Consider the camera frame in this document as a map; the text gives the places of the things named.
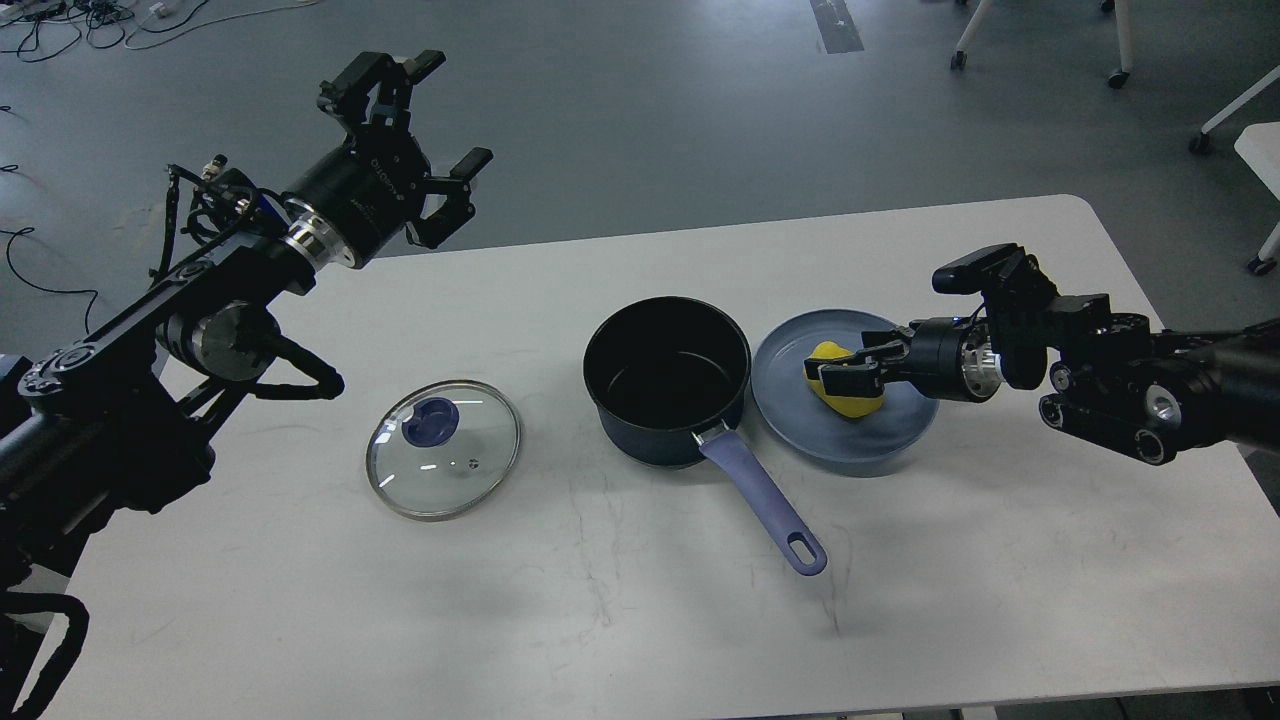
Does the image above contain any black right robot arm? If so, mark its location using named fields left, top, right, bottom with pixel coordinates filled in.
left=804, top=243, right=1279, bottom=466

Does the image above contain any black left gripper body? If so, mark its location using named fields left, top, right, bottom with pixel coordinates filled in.
left=284, top=138, right=430, bottom=272

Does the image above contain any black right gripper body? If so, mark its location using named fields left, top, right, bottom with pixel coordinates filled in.
left=891, top=316, right=1004, bottom=404

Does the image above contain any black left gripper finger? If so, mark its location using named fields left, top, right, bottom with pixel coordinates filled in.
left=317, top=50, right=445, bottom=155
left=406, top=149, right=494, bottom=250

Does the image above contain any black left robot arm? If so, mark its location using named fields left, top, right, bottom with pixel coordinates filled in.
left=3, top=50, right=493, bottom=719

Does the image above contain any blue plate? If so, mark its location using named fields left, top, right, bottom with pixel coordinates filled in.
left=751, top=309, right=940, bottom=477

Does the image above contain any glass lid with blue knob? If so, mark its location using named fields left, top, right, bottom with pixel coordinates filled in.
left=365, top=379, right=524, bottom=521

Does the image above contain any black box at left edge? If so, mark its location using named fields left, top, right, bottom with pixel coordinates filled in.
left=0, top=354, right=32, bottom=404

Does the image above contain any dark blue saucepan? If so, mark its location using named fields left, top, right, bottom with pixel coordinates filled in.
left=582, top=296, right=828, bottom=577

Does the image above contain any white chair leg right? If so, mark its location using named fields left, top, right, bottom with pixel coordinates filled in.
left=1188, top=65, right=1279, bottom=275

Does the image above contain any black floor cable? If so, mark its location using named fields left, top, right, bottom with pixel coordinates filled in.
left=0, top=225, right=101, bottom=331

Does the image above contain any yellow potato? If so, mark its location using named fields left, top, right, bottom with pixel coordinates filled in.
left=804, top=341, right=884, bottom=419

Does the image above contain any floor cables and power strip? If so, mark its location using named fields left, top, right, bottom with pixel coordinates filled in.
left=0, top=0, right=321, bottom=63

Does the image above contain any white chair leg with caster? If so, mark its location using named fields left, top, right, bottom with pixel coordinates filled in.
left=950, top=0, right=1137, bottom=90

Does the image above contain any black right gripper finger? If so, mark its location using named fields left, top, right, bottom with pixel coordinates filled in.
left=805, top=329, right=911, bottom=373
left=820, top=363, right=904, bottom=400

